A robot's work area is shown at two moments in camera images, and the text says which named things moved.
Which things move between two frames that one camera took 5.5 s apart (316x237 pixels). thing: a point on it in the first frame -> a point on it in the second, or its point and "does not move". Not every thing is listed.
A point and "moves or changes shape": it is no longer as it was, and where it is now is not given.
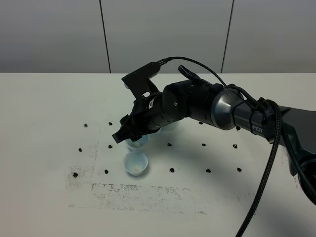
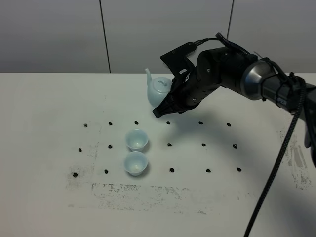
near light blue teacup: [136, 163] does not move
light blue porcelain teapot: [146, 139] moves or changes shape
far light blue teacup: [136, 145] does not move
